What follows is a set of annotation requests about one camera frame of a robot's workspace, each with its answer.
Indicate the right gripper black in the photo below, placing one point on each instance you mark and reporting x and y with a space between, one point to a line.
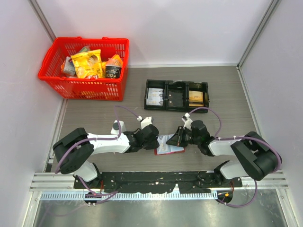
177 139

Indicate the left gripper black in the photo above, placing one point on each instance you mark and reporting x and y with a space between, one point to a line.
155 145

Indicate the silver VIP card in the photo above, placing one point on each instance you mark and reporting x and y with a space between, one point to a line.
163 147

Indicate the red leather card holder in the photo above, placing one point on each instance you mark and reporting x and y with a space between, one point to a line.
175 150

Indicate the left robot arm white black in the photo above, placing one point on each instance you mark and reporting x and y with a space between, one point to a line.
73 150

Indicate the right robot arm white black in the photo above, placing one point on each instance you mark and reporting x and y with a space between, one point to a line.
254 156

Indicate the black VIP cards stack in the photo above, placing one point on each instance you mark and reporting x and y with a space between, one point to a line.
175 98

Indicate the gold VIP cards stack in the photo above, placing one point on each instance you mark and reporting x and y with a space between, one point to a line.
196 98

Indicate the black three-compartment card tray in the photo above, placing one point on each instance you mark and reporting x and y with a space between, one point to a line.
184 87

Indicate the silver VIP cards stack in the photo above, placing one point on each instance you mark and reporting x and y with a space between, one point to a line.
155 96

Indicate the white plastic bottle black cap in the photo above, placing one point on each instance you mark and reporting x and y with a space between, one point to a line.
118 126

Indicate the black instant noodle cup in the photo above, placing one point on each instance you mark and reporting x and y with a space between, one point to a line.
113 72

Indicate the orange snack bag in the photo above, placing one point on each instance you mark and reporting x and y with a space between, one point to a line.
115 61

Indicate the red plastic shopping basket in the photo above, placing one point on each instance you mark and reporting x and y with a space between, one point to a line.
90 89

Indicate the yellow snack bag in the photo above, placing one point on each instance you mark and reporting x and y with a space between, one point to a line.
88 65

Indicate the blue and white small box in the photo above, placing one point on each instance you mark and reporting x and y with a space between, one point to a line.
67 67

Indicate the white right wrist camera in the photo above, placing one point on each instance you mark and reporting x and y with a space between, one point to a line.
187 121

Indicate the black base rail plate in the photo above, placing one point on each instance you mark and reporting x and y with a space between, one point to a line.
161 182

